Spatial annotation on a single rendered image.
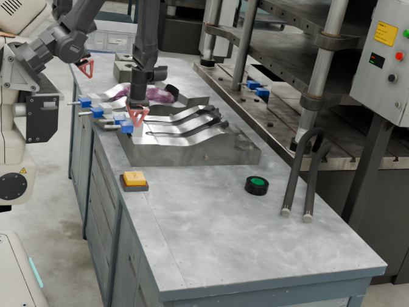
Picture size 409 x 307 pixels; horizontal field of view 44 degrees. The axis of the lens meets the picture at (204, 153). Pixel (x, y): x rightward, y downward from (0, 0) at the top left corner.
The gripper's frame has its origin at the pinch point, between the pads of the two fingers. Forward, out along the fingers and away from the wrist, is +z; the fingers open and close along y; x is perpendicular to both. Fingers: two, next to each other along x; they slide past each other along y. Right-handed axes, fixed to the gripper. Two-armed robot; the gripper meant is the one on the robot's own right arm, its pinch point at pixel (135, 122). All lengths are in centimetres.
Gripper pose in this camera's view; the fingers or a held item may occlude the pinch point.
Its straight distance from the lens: 181.4
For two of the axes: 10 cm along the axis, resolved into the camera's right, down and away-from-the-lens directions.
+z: -1.5, 9.0, 4.2
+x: -9.3, 0.2, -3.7
